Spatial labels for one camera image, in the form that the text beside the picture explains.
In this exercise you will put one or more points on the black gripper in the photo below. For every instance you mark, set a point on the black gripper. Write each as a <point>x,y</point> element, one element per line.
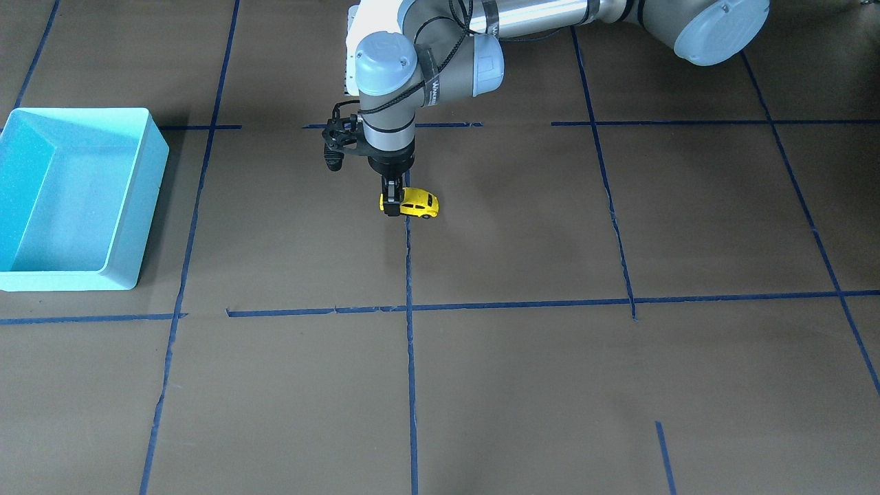
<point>390,164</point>

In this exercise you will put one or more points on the yellow beetle toy car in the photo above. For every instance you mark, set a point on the yellow beetle toy car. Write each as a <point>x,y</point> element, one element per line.
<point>413,202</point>

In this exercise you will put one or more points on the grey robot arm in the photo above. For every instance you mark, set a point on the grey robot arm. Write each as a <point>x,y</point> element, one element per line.
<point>402,56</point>

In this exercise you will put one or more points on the turquoise plastic bin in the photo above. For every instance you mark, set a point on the turquoise plastic bin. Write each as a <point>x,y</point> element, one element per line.
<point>79,189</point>

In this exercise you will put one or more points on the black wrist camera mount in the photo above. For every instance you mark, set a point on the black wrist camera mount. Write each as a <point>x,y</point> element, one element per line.
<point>342,137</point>

